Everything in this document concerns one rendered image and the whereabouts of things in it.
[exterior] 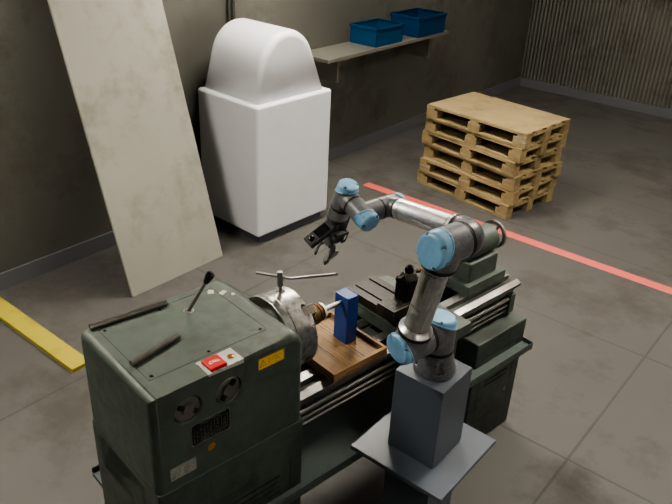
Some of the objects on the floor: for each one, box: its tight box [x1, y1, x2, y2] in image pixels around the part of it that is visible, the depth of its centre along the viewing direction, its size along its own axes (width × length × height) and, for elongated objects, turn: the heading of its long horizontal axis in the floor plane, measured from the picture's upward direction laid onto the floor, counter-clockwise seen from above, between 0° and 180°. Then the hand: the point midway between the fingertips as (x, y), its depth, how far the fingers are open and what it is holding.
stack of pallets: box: [417, 92, 571, 220], centre depth 664 cm, size 111×76×79 cm
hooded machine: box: [198, 18, 331, 242], centre depth 573 cm, size 83×73×161 cm
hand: (319, 257), depth 266 cm, fingers open, 5 cm apart
